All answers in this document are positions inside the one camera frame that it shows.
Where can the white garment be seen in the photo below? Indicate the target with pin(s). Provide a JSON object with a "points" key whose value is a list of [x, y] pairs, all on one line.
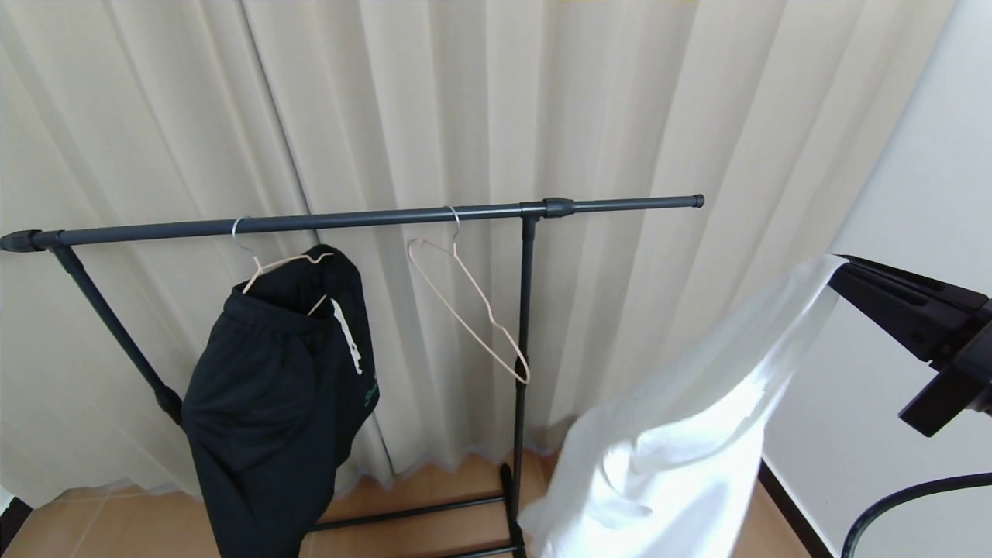
{"points": [[682, 465]]}

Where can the beige curtain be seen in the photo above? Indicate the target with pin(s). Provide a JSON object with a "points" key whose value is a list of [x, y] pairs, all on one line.
{"points": [[620, 116]]}

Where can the black clothes rack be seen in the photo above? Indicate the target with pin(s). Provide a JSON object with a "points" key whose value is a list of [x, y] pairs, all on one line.
{"points": [[349, 219]]}

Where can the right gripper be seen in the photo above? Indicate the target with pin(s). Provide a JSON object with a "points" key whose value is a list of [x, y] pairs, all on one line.
{"points": [[953, 399]]}

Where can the pink clothes hanger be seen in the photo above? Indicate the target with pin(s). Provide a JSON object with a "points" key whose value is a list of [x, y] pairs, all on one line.
{"points": [[452, 221], [283, 262]]}

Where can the black garment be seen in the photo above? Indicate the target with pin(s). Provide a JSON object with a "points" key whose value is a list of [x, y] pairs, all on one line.
{"points": [[263, 418]]}

